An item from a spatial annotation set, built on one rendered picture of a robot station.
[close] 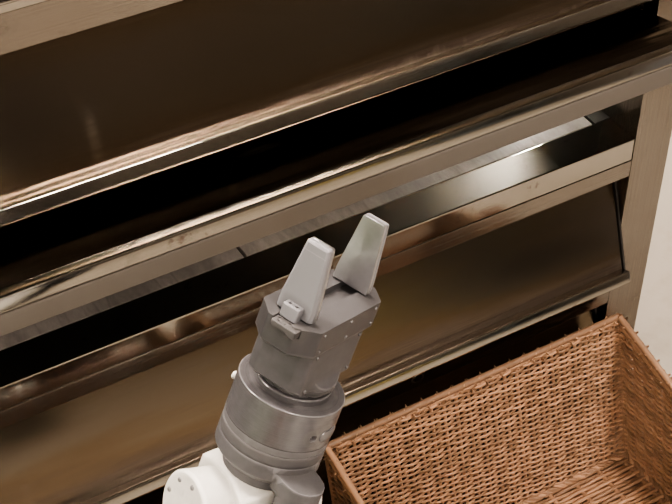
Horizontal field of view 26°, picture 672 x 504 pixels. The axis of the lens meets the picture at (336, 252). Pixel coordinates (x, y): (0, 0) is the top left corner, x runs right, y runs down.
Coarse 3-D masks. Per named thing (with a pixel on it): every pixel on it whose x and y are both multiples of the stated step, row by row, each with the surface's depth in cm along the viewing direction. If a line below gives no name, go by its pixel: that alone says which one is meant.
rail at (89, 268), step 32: (640, 64) 180; (544, 96) 174; (576, 96) 176; (448, 128) 170; (480, 128) 171; (352, 160) 166; (384, 160) 166; (288, 192) 161; (320, 192) 163; (192, 224) 157; (224, 224) 158; (96, 256) 153; (128, 256) 154; (32, 288) 149; (64, 288) 151
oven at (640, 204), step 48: (48, 0) 146; (96, 0) 150; (144, 0) 153; (0, 48) 147; (576, 192) 212; (624, 192) 219; (432, 240) 201; (624, 240) 226; (624, 288) 234; (192, 336) 187; (528, 336) 227; (96, 384) 183
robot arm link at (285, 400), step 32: (352, 288) 116; (256, 320) 109; (288, 320) 107; (320, 320) 108; (352, 320) 110; (256, 352) 110; (288, 352) 107; (320, 352) 108; (352, 352) 115; (256, 384) 112; (288, 384) 109; (320, 384) 112; (224, 416) 115; (256, 416) 111; (288, 416) 111; (320, 416) 112; (256, 448) 112; (288, 448) 112; (320, 448) 114
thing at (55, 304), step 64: (512, 64) 188; (576, 64) 186; (320, 128) 178; (384, 128) 176; (512, 128) 173; (128, 192) 169; (192, 192) 167; (256, 192) 166; (0, 256) 159; (64, 256) 158; (192, 256) 158; (0, 320) 149
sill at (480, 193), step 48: (576, 144) 211; (624, 144) 211; (432, 192) 202; (480, 192) 202; (528, 192) 206; (336, 240) 195; (192, 288) 188; (240, 288) 188; (48, 336) 181; (96, 336) 181; (144, 336) 183; (0, 384) 175; (48, 384) 179
